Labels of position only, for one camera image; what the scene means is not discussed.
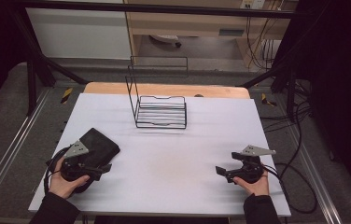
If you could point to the white panel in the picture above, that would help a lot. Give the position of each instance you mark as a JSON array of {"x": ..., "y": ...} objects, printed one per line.
[{"x": 80, "y": 34}]

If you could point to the light wooden desk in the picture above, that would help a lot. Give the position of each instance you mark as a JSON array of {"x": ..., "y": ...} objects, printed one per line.
[{"x": 195, "y": 23}]

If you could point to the aluminium floor rail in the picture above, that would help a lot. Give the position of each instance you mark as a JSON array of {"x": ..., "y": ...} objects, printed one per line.
[
  {"x": 11, "y": 146},
  {"x": 316, "y": 174}
]

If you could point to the yellow black tape marker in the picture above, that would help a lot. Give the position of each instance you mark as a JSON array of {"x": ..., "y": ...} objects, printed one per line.
[
  {"x": 267, "y": 100},
  {"x": 66, "y": 95}
]

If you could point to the white chair base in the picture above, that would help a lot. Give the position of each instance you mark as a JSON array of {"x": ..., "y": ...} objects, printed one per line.
[{"x": 165, "y": 39}]

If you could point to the black metal frame strut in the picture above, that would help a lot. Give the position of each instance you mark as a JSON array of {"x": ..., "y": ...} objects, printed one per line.
[
  {"x": 32, "y": 84},
  {"x": 290, "y": 84}
]

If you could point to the dark towel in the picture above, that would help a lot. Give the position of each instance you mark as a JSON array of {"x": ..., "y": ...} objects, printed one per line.
[{"x": 102, "y": 146}]

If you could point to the white board table cover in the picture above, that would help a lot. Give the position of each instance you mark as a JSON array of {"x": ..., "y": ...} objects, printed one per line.
[{"x": 170, "y": 155}]

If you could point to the person's right hand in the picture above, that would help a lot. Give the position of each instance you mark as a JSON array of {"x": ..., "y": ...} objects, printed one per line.
[{"x": 257, "y": 188}]

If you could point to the black metal frame bar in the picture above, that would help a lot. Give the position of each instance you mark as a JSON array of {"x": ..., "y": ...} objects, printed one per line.
[{"x": 164, "y": 8}]

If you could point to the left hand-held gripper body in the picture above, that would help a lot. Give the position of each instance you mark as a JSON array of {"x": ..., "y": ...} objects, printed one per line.
[{"x": 76, "y": 150}]

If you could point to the white power strip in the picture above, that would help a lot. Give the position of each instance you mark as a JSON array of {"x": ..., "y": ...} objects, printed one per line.
[{"x": 253, "y": 3}]

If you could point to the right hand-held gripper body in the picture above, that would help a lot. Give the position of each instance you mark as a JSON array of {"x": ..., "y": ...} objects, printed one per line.
[{"x": 251, "y": 169}]

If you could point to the person's left hand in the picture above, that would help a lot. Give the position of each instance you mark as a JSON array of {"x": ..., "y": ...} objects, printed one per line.
[{"x": 61, "y": 186}]

